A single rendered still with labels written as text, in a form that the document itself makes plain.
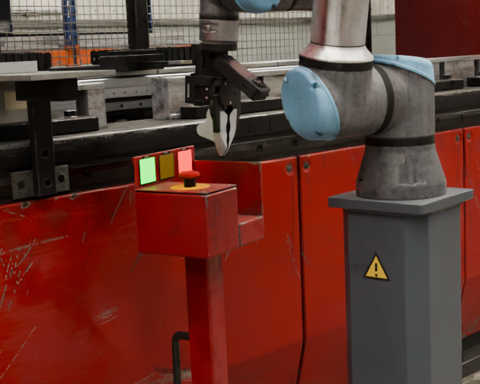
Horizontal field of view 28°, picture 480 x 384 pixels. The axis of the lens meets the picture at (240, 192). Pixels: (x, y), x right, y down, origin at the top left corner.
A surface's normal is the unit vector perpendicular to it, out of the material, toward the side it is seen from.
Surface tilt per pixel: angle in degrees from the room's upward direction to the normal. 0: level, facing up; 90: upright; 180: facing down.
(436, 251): 90
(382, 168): 73
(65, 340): 90
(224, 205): 90
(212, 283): 90
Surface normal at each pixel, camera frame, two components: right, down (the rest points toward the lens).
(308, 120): -0.85, 0.24
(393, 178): -0.30, -0.15
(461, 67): 0.71, 0.07
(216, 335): 0.86, 0.04
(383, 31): -0.65, 0.15
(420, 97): 0.53, 0.11
